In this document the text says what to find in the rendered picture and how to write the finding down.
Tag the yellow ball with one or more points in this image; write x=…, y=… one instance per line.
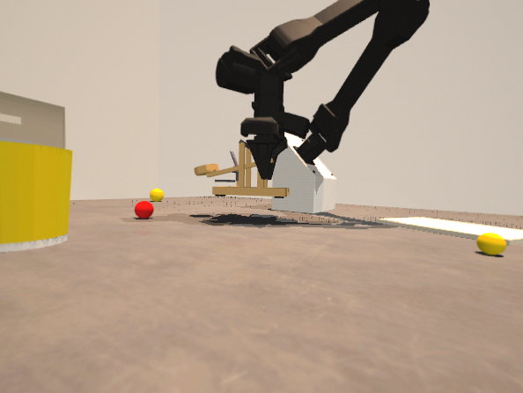
x=491, y=244
x=156, y=195

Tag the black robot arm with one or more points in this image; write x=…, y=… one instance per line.
x=295, y=43

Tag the red ball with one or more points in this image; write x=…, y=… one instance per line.
x=144, y=209

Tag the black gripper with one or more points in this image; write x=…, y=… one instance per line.
x=267, y=143

